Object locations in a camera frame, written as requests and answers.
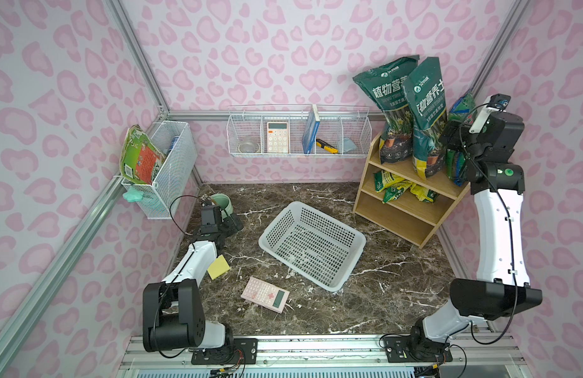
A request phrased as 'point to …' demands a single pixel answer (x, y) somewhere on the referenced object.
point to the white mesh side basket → (161, 197)
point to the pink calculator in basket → (277, 137)
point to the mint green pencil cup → (224, 202)
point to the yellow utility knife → (327, 146)
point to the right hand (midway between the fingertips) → (465, 121)
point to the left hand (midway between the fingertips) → (225, 218)
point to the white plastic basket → (313, 244)
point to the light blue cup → (348, 145)
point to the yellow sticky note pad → (219, 266)
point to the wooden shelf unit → (413, 220)
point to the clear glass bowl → (248, 147)
